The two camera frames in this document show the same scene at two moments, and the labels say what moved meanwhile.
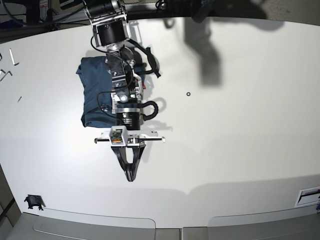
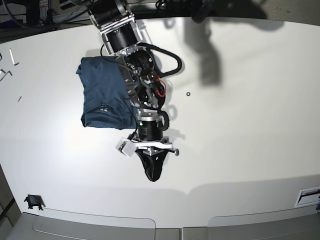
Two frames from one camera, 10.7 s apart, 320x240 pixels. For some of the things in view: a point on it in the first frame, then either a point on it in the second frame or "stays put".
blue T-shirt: [98, 110] stays put
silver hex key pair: [4, 72] stays put
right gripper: [129, 117] → [150, 129]
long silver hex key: [12, 57] stays put
